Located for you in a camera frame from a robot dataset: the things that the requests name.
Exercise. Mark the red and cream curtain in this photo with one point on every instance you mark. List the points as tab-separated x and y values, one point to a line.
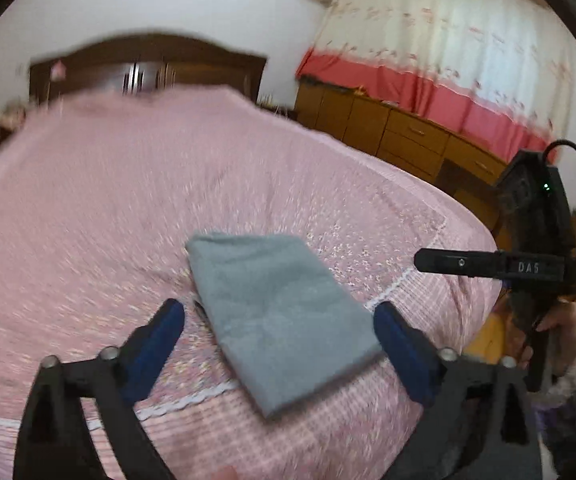
497	71

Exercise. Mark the grey sweatpants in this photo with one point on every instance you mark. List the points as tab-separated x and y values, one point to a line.
287	328

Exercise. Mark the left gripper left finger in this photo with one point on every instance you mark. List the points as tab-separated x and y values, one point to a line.
54	440

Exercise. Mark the low wooden drawer cabinet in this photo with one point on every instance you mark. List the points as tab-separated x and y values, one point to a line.
459	167

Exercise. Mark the pink floral bedspread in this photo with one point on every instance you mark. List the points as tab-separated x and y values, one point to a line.
110	205

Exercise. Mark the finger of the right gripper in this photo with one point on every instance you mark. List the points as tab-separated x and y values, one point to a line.
499	265

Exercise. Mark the clothes pile on nightstand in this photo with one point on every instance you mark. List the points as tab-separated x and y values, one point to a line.
13	114

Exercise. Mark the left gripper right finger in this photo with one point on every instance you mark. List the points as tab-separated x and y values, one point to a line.
476	418

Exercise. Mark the dark wooden headboard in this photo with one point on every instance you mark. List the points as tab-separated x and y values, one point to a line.
144	62

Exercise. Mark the person's right hand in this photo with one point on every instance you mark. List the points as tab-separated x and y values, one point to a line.
561	322

